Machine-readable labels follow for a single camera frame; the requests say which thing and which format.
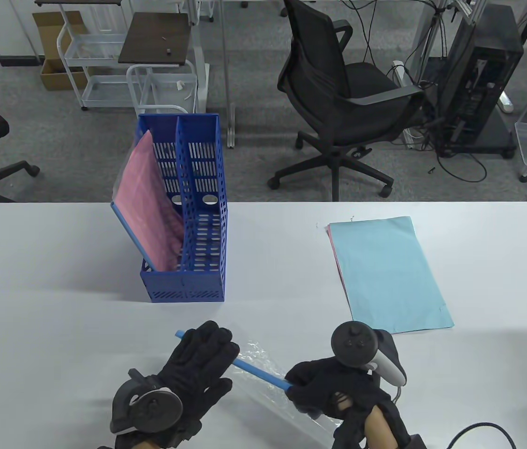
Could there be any cardboard box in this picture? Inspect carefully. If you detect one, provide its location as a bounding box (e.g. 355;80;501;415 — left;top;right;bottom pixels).
33;11;88;91

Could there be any wood-top side table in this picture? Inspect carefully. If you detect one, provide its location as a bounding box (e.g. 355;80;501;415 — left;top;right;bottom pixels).
118;13;209;116

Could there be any person's right forearm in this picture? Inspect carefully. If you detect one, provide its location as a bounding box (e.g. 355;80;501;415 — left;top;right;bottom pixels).
364;406;398;449

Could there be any black cable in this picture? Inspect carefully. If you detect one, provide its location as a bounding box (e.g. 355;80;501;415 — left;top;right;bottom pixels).
446;421;521;449

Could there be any pink paper sheet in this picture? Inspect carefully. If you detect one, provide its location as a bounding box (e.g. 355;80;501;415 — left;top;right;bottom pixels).
326;224;354;310

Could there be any black mesh-back office chair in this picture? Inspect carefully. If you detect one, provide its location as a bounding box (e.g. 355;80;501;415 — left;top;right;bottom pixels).
267;0;425;203

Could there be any blue folder slide bar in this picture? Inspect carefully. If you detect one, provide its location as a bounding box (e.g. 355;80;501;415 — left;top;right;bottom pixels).
176;330;295;391
110;201;154;273

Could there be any person's left hand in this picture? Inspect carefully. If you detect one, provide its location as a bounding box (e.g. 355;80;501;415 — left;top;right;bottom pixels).
115;320;241;449

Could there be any light blue paper stack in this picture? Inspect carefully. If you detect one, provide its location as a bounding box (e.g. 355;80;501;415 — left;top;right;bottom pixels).
328;216;454;335

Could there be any aluminium pole stand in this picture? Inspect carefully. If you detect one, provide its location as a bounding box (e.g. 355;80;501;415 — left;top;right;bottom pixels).
220;0;237;149

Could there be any white cabinet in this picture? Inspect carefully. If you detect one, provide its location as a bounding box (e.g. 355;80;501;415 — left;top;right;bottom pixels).
0;0;45;67

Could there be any grey hand controller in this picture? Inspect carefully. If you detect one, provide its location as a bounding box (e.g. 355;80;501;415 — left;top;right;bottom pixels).
110;369;184;434
331;321;407;387

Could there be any white wire cart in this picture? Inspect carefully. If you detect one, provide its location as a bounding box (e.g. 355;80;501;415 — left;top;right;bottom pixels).
57;21;141;111

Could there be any person's right hand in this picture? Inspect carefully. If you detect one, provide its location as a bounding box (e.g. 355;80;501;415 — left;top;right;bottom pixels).
285;358;411;449

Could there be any black computer tower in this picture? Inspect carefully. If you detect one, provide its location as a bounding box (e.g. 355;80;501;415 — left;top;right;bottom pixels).
434;5;525;159

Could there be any white power strip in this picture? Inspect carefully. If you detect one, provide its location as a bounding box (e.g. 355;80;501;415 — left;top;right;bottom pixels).
392;60;416;90

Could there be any blue plastic file rack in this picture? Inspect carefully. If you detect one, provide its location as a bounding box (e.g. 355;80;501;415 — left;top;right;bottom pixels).
135;114;228;304

